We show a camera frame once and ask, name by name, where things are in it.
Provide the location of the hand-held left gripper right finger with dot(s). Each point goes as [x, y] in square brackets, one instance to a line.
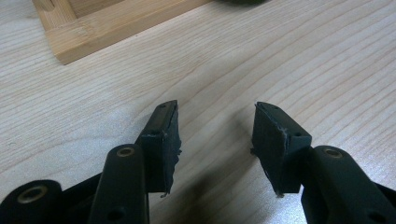
[277, 146]

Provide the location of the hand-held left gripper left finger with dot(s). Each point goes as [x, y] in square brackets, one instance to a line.
[160, 149]

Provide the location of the wooden shoe rack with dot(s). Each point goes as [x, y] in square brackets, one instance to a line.
[93, 28]

